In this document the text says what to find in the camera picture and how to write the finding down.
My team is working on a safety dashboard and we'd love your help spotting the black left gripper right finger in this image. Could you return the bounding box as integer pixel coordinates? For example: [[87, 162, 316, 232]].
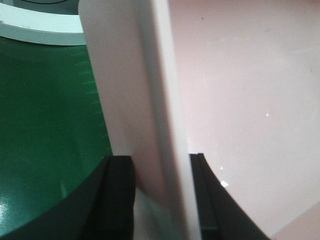
[[189, 153, 269, 240]]

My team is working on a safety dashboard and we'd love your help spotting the green conveyor belt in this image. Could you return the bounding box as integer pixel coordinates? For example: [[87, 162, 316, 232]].
[[0, 37, 111, 236]]

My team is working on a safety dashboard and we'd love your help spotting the white inner conveyor ring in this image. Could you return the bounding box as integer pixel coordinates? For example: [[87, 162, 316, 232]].
[[0, 0, 87, 47]]

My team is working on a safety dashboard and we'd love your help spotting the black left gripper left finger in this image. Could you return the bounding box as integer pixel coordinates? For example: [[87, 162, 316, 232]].
[[1, 155, 136, 240]]

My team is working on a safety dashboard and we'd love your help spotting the pink plastic bin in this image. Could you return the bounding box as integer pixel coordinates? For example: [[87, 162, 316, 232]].
[[78, 0, 320, 240]]

